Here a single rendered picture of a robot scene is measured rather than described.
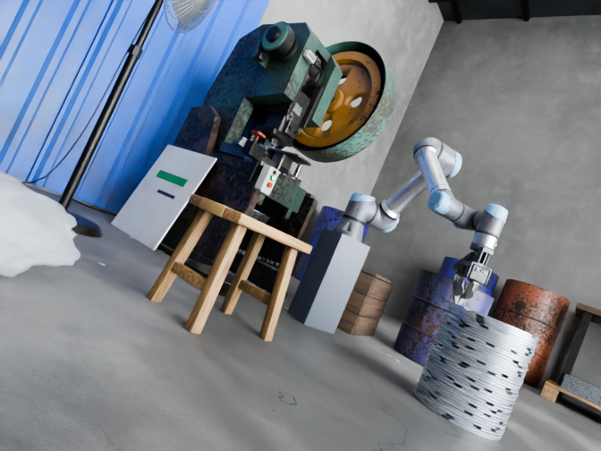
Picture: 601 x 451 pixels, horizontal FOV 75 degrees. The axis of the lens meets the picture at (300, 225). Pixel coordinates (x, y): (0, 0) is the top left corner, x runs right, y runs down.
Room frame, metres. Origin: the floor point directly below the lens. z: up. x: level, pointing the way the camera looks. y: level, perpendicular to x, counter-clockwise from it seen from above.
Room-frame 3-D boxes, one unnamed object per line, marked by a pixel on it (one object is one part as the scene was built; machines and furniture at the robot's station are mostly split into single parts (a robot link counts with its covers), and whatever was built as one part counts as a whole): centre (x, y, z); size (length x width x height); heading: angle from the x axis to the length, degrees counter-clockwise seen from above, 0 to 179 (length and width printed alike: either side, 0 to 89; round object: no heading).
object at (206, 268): (1.72, 0.24, 0.04); 0.30 x 0.30 x 0.07
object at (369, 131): (2.69, 0.23, 1.33); 1.03 x 0.28 x 0.82; 52
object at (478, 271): (1.34, -0.60, 0.49); 0.09 x 0.08 x 0.12; 2
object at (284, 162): (2.26, 0.22, 0.72); 0.25 x 0.14 x 0.14; 52
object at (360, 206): (1.94, -0.24, 0.62); 0.13 x 0.12 x 0.14; 111
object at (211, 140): (2.24, 0.63, 0.45); 0.92 x 0.12 x 0.90; 52
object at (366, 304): (2.36, -0.40, 0.18); 0.40 x 0.38 x 0.35; 58
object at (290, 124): (2.34, 0.32, 1.04); 0.17 x 0.15 x 0.30; 52
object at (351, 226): (1.93, -0.23, 0.50); 0.15 x 0.15 x 0.10
